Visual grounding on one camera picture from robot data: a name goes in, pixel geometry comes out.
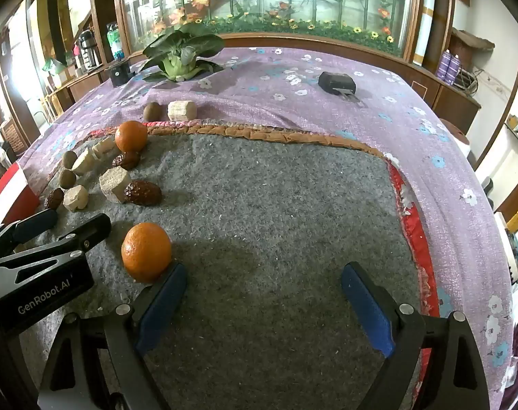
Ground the black cylinder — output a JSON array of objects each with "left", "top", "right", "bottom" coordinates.
[{"left": 108, "top": 62, "right": 132, "bottom": 88}]

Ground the green bok choy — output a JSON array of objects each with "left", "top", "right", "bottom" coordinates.
[{"left": 136, "top": 23, "right": 226, "bottom": 83}]

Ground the flower mural panel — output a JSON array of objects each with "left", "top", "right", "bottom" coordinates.
[{"left": 114, "top": 0, "right": 419, "bottom": 59}]

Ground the orange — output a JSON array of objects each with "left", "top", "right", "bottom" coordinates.
[
  {"left": 121, "top": 222, "right": 173, "bottom": 283},
  {"left": 115, "top": 120, "right": 149, "bottom": 153}
]

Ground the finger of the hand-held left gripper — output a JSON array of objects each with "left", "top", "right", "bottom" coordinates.
[
  {"left": 0, "top": 208, "right": 59, "bottom": 262},
  {"left": 0, "top": 213, "right": 112, "bottom": 275}
]

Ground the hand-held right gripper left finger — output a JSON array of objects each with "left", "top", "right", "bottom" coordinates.
[{"left": 37, "top": 262, "right": 189, "bottom": 410}]

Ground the dark thermos flask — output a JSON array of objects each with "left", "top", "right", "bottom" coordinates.
[{"left": 77, "top": 30, "right": 98, "bottom": 71}]

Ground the purple floral tablecloth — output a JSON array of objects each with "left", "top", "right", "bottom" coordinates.
[{"left": 17, "top": 46, "right": 518, "bottom": 410}]

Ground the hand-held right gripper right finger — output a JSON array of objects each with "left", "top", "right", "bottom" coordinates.
[{"left": 341, "top": 261, "right": 491, "bottom": 410}]

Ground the rolled white poster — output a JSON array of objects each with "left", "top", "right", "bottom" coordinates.
[{"left": 413, "top": 0, "right": 437, "bottom": 67}]

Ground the black power adapter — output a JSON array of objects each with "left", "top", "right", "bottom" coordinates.
[{"left": 318, "top": 71, "right": 366, "bottom": 104}]

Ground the green water bottle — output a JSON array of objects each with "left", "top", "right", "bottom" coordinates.
[{"left": 106, "top": 22, "right": 125, "bottom": 59}]

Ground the green bag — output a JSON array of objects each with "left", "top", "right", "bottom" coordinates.
[{"left": 42, "top": 57, "right": 67, "bottom": 76}]

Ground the red box with white inside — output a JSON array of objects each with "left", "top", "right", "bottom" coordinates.
[{"left": 0, "top": 161, "right": 42, "bottom": 228}]

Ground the grey felt mat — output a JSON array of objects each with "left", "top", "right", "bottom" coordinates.
[{"left": 17, "top": 122, "right": 440, "bottom": 410}]

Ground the red date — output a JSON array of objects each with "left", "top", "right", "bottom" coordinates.
[
  {"left": 124, "top": 180, "right": 163, "bottom": 206},
  {"left": 112, "top": 151, "right": 142, "bottom": 170},
  {"left": 44, "top": 188, "right": 65, "bottom": 211}
]

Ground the beige ribbed chunk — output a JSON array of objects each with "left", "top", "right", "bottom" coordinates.
[
  {"left": 99, "top": 167, "right": 132, "bottom": 204},
  {"left": 167, "top": 100, "right": 198, "bottom": 122},
  {"left": 91, "top": 137, "right": 118, "bottom": 160},
  {"left": 63, "top": 185, "right": 90, "bottom": 213},
  {"left": 71, "top": 149, "right": 98, "bottom": 177}
]

